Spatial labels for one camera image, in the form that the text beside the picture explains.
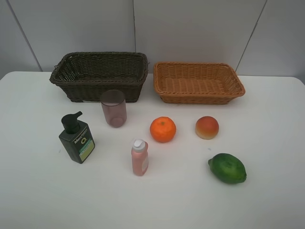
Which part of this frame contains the orange tangerine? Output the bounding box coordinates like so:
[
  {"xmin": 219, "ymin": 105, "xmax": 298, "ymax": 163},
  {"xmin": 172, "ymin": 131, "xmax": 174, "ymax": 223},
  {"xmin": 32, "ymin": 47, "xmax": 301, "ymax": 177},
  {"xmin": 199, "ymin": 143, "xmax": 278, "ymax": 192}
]
[{"xmin": 150, "ymin": 116, "xmax": 176, "ymax": 143}]

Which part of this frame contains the translucent purple plastic cup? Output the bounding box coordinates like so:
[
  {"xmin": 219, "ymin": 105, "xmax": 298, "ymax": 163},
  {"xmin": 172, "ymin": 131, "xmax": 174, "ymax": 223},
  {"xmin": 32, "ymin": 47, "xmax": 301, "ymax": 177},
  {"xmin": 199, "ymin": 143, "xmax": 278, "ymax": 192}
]
[{"xmin": 100, "ymin": 90, "xmax": 127, "ymax": 128}]

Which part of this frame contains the red yellow peach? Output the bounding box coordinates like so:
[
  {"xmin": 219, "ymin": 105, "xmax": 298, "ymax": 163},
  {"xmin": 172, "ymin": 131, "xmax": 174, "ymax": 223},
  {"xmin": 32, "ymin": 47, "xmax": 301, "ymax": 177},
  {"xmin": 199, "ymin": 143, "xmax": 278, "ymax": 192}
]
[{"xmin": 195, "ymin": 116, "xmax": 219, "ymax": 140}]

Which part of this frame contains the dark green pump soap bottle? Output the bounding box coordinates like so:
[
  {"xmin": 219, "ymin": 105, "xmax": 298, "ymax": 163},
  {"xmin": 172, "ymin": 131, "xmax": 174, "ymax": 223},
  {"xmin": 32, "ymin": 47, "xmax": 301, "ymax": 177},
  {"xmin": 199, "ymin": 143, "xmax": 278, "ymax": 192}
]
[{"xmin": 59, "ymin": 111, "xmax": 95, "ymax": 164}]

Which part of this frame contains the green lime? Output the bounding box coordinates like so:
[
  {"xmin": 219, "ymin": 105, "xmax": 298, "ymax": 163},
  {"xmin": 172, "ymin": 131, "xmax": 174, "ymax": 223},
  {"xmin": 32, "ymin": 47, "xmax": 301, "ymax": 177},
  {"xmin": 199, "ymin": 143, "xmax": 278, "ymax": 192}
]
[{"xmin": 208, "ymin": 153, "xmax": 247, "ymax": 184}]

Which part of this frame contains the pink dish soap bottle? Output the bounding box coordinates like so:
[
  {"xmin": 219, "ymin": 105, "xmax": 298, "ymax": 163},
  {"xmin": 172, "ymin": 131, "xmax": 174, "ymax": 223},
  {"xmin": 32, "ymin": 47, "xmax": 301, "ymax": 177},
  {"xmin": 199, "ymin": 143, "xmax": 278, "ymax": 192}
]
[{"xmin": 131, "ymin": 139, "xmax": 149, "ymax": 176}]

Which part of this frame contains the orange wicker basket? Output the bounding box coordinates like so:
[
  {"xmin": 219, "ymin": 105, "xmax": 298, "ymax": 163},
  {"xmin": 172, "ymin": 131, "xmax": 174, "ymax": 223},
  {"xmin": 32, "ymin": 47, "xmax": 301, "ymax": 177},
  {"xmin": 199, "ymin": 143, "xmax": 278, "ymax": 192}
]
[{"xmin": 153, "ymin": 62, "xmax": 245, "ymax": 105}]

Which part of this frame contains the dark brown wicker basket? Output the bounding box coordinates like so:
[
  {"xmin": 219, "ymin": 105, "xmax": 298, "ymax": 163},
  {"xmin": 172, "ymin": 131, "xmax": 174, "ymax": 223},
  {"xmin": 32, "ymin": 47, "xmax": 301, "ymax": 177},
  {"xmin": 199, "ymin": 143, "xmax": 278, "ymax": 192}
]
[{"xmin": 50, "ymin": 52, "xmax": 148, "ymax": 103}]

